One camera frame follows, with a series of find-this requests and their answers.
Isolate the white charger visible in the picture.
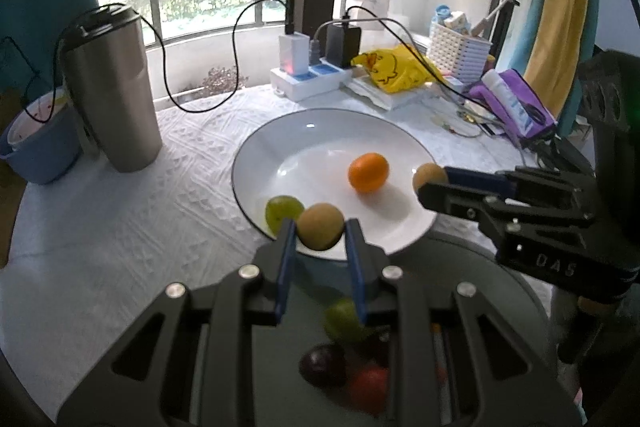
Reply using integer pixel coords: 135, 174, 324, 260
278, 33, 312, 76

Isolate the red tomato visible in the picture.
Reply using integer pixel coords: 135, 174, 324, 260
348, 367, 390, 414

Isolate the purple pouch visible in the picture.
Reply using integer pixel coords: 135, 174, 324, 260
469, 68, 558, 148

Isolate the stainless steel tumbler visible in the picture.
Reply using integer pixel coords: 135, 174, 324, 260
59, 4, 163, 174

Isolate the brown kiwi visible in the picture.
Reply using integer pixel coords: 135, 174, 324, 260
412, 163, 449, 194
297, 203, 346, 251

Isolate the black charger cable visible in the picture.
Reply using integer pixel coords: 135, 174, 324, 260
320, 6, 501, 118
59, 0, 293, 114

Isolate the stack of white papers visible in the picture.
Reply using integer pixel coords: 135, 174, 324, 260
345, 77, 416, 110

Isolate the white tube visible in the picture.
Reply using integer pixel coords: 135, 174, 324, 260
481, 70, 536, 134

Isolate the yellow plastic bag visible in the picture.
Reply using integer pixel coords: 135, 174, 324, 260
350, 45, 446, 95

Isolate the white round plate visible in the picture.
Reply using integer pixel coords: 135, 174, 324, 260
231, 108, 440, 262

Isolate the black charger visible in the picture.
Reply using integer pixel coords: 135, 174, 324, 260
326, 24, 362, 68

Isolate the orange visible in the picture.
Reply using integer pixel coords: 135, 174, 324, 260
348, 152, 390, 194

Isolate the white textured tablecloth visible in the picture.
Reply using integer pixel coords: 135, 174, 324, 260
0, 84, 531, 427

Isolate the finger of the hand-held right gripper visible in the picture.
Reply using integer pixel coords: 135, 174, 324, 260
443, 166, 597, 204
417, 181, 597, 229

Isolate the white power strip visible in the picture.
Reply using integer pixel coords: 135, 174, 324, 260
270, 59, 353, 102

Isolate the green lime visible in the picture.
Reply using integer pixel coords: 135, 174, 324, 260
323, 298, 373, 344
265, 195, 306, 230

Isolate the white woven basket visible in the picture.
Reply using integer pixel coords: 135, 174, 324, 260
427, 23, 493, 84

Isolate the blue plastic bowl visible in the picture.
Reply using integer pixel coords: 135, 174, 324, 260
0, 88, 83, 185

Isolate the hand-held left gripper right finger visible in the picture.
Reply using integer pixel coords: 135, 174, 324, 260
345, 218, 583, 427

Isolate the dry potted plant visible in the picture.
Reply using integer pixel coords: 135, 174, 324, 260
202, 67, 249, 96

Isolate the dark purple plum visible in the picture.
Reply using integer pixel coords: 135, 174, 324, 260
357, 332, 392, 368
299, 343, 347, 389

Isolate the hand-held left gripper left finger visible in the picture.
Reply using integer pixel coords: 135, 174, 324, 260
57, 218, 298, 427

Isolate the grey-green round tray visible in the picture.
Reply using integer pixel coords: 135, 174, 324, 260
205, 229, 553, 427

